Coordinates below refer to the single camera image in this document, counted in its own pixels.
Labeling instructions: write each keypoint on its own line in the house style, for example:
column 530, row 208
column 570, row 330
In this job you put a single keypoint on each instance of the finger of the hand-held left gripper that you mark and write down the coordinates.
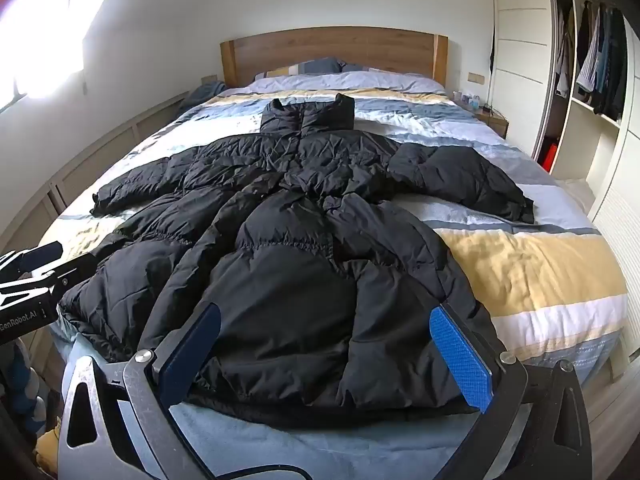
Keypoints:
column 70, row 270
column 42, row 254

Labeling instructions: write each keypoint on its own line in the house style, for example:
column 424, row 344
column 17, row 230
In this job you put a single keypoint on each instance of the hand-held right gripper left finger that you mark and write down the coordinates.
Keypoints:
column 192, row 350

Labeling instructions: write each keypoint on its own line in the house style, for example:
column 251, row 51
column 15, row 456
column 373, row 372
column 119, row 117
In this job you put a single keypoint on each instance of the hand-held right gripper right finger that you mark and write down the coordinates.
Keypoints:
column 460, row 355

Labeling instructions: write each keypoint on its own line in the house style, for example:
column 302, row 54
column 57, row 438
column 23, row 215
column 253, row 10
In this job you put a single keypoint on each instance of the black puffer coat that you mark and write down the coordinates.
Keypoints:
column 300, row 260

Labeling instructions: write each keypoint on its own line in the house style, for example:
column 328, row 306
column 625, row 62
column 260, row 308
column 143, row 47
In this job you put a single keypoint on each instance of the row of hanging clothes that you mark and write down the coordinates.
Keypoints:
column 600, row 60

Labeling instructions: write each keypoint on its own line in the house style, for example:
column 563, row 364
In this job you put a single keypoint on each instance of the beige panelled low cabinet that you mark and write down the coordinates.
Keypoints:
column 75, row 170

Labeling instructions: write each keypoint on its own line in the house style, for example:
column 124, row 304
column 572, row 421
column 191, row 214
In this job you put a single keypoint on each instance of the bed with striped duvet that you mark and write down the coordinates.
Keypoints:
column 525, row 270

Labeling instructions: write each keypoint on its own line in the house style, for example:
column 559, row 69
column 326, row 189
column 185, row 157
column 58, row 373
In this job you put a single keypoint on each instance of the yellow cloth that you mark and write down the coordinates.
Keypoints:
column 47, row 447

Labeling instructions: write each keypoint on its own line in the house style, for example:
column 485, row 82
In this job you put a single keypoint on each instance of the white folded cloth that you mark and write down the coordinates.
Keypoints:
column 572, row 190

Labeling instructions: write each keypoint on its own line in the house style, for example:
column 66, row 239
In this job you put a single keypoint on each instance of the red bag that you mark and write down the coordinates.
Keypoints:
column 549, row 157

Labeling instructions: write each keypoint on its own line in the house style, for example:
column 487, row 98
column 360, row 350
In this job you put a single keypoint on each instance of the window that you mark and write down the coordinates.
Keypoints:
column 45, row 35

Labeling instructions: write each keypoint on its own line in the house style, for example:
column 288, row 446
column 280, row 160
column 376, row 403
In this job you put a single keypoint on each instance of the dark blue cloth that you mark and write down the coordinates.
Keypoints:
column 202, row 94

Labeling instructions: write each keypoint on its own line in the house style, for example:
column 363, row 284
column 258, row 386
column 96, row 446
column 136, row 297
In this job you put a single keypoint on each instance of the wooden nightstand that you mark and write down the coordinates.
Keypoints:
column 495, row 122

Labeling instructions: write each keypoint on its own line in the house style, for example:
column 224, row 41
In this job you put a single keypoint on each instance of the blue striped pillow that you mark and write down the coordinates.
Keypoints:
column 357, row 67
column 310, row 66

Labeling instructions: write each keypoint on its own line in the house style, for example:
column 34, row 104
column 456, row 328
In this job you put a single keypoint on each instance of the white wardrobe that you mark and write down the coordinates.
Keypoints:
column 520, row 35

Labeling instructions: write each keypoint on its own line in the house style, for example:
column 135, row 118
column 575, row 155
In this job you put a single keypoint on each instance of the wooden headboard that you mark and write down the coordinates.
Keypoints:
column 325, row 47

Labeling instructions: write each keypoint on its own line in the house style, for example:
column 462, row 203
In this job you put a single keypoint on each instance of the beige wall switch plate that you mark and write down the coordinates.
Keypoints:
column 476, row 78

